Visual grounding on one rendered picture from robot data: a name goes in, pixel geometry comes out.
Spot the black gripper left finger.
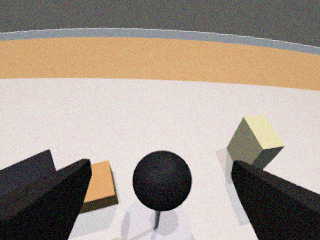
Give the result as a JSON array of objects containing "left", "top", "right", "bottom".
[{"left": 0, "top": 159, "right": 92, "bottom": 240}]

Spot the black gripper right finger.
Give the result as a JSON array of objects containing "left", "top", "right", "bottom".
[{"left": 231, "top": 160, "right": 320, "bottom": 240}]

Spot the dark grey flat rectangle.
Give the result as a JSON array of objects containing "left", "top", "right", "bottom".
[{"left": 0, "top": 149, "right": 56, "bottom": 196}]

